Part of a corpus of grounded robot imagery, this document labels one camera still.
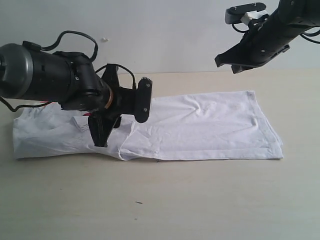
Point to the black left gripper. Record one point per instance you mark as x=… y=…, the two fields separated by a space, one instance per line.
x=121 y=101

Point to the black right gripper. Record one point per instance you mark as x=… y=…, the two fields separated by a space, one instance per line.
x=263 y=43

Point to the white t-shirt with red lettering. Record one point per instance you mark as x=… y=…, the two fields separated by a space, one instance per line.
x=192 y=127

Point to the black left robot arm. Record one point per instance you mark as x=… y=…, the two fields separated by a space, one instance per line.
x=69 y=79

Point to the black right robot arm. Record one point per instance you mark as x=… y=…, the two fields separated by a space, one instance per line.
x=287 y=5

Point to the small white wall anchor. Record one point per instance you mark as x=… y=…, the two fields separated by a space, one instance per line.
x=104 y=39

